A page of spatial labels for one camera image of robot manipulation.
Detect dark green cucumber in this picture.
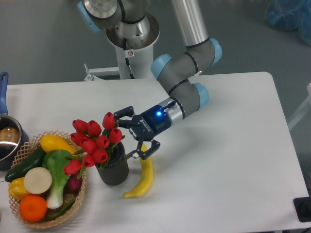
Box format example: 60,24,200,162
4,146,46,183

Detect red tulip bouquet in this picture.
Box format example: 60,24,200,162
64,112,124,175

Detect orange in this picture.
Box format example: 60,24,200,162
19,195,47,222

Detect green bok choy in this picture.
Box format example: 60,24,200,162
42,150,71,209

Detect blue plastic bag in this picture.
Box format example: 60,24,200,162
265,0,311,45

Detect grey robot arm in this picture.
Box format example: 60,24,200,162
77,0,222,159

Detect green chili pepper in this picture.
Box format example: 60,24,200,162
45,199,75,221

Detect round white radish slice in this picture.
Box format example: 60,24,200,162
24,167,52,195

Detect yellow banana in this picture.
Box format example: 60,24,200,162
123,157,154,198

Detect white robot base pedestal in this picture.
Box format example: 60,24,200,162
84,12,173,82

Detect dark grey ribbed vase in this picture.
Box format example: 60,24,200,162
96,142,129,186

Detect yellow squash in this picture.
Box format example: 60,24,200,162
40,134,76,154

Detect blue saucepan with handle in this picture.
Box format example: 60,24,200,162
0,72,29,171

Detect purple sweet potato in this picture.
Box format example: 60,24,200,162
67,174,82,192

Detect black device at table edge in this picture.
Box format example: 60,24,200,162
293,197,311,222

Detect yellow bell pepper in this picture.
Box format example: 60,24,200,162
9,177,30,200

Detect white frame at right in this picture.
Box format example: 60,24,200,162
287,83,311,131

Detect woven wicker basket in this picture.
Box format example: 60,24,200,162
9,131,86,229

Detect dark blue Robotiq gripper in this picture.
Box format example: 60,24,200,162
113,104,172,160

